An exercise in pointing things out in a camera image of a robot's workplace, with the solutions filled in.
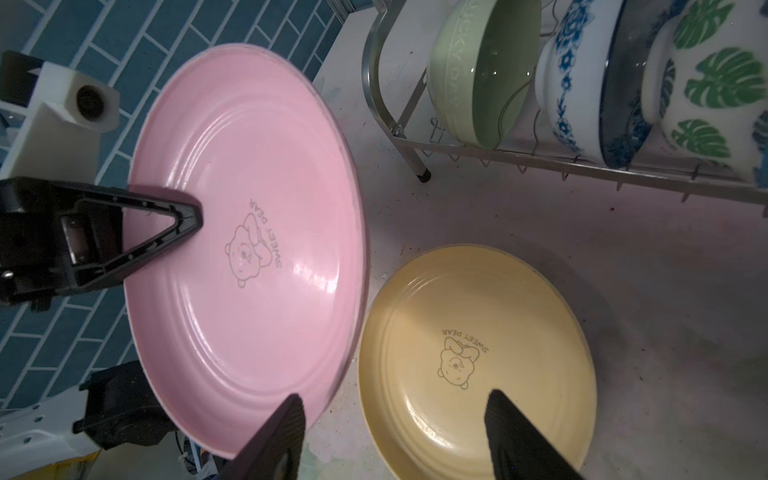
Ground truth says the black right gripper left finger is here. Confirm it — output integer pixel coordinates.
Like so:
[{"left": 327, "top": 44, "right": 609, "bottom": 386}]
[{"left": 218, "top": 393, "right": 306, "bottom": 480}]

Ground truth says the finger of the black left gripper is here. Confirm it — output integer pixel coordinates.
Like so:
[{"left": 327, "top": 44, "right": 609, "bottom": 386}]
[{"left": 59, "top": 182, "right": 203, "bottom": 288}]

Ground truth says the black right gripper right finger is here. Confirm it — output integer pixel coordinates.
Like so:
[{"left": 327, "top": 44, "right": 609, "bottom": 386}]
[{"left": 484, "top": 389, "right": 583, "bottom": 480}]

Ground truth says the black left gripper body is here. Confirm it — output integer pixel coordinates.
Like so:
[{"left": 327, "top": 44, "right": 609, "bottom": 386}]
[{"left": 1, "top": 177, "right": 123, "bottom": 311}]

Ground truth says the pink plastic plate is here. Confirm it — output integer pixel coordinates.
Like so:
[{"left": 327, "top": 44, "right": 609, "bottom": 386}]
[{"left": 124, "top": 44, "right": 369, "bottom": 459}]

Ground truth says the yellow plastic plate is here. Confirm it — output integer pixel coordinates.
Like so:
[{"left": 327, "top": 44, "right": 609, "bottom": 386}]
[{"left": 358, "top": 245, "right": 597, "bottom": 479}]

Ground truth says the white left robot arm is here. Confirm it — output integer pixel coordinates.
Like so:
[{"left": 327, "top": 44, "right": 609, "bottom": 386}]
[{"left": 1, "top": 177, "right": 203, "bottom": 479}]

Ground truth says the silver metal dish rack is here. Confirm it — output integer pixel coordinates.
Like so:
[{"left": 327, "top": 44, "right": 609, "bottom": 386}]
[{"left": 362, "top": 1, "right": 767, "bottom": 208}]

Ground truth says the light green bowl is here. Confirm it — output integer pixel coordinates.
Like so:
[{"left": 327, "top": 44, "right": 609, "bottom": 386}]
[{"left": 427, "top": 0, "right": 541, "bottom": 150}]

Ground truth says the blue white patterned bowl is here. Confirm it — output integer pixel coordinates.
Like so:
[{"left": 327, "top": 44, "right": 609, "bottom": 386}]
[{"left": 535, "top": 0, "right": 685, "bottom": 169}]

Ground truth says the green leaf patterned bowl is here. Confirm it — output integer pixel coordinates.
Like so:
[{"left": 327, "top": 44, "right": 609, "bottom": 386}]
[{"left": 641, "top": 0, "right": 767, "bottom": 189}]

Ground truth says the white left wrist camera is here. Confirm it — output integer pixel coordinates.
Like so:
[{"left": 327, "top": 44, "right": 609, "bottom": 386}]
[{"left": 1, "top": 50, "right": 120, "bottom": 184}]

